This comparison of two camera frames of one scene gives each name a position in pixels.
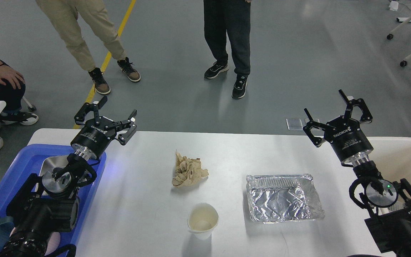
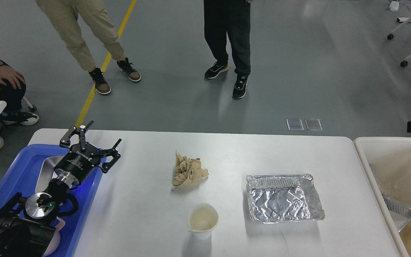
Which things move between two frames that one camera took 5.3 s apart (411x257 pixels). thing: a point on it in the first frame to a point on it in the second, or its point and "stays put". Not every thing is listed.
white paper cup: (202, 218) stays put
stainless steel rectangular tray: (49, 183) stays put
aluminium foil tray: (274, 198) stays put
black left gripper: (91, 139) to (80, 165)
